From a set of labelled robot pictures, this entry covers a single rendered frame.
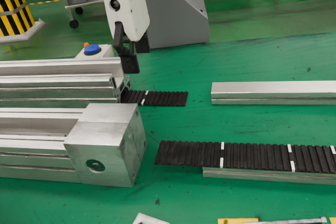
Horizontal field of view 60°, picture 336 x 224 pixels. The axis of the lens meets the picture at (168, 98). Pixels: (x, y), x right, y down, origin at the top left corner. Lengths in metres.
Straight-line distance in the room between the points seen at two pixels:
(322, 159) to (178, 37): 0.54
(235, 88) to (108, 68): 0.28
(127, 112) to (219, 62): 0.36
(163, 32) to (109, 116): 0.44
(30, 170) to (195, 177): 0.28
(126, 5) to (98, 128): 0.21
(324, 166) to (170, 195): 0.22
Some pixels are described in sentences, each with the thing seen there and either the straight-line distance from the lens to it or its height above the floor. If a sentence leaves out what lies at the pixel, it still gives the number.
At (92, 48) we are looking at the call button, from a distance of 0.79.
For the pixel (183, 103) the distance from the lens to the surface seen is 0.63.
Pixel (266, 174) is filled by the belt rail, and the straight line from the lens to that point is 0.48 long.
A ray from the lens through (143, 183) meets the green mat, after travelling 0.49.
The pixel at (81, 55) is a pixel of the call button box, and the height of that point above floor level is 0.84.
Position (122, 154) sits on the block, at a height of 0.85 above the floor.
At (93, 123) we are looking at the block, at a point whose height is 0.87.
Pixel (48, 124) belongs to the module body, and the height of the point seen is 0.85.
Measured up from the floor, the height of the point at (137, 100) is 0.79.
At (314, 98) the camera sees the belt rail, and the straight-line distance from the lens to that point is 0.63.
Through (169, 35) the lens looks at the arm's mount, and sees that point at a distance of 0.87.
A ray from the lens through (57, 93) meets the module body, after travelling 0.68.
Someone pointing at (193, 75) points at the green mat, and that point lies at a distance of 0.72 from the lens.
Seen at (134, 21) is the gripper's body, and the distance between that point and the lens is 0.53.
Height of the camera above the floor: 1.16
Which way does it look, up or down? 35 degrees down
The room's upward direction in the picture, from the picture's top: 10 degrees counter-clockwise
